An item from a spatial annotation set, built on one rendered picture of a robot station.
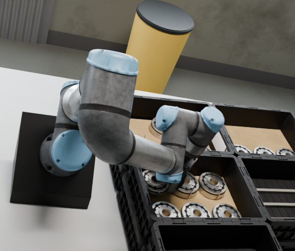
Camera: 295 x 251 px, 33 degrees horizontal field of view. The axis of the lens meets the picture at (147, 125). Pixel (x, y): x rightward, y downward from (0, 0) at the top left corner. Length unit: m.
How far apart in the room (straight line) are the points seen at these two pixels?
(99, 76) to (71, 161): 0.44
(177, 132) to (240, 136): 0.72
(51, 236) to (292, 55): 3.04
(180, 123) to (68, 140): 0.33
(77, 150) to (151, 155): 0.29
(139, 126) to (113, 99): 0.87
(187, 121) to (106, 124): 0.43
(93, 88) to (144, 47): 2.18
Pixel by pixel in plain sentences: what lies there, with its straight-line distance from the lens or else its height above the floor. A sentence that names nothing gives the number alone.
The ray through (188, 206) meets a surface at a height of 0.86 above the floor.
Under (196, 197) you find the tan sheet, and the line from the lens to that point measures 1.75.
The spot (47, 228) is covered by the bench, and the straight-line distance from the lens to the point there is 1.67.
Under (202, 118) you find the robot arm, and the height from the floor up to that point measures 1.19.
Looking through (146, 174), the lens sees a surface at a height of 0.86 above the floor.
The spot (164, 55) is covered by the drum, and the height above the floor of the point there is 0.42.
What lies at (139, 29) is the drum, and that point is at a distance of 3.24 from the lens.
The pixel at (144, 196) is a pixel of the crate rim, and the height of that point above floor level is 0.93.
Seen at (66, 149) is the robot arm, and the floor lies 1.02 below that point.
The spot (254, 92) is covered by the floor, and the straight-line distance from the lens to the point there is 4.16.
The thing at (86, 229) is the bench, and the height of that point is 0.70.
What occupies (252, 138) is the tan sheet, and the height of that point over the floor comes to 0.83.
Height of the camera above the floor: 2.01
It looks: 37 degrees down
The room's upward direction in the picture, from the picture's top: 21 degrees clockwise
